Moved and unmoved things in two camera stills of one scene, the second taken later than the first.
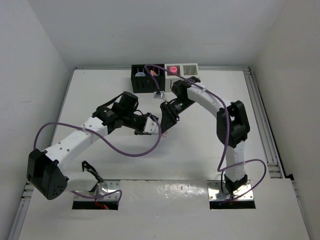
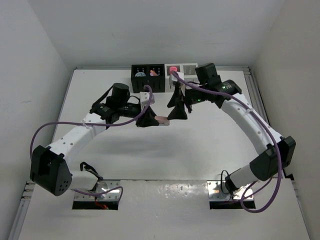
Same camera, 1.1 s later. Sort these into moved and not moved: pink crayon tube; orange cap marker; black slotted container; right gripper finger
Moved: right gripper finger
Not moved: pink crayon tube; black slotted container; orange cap marker
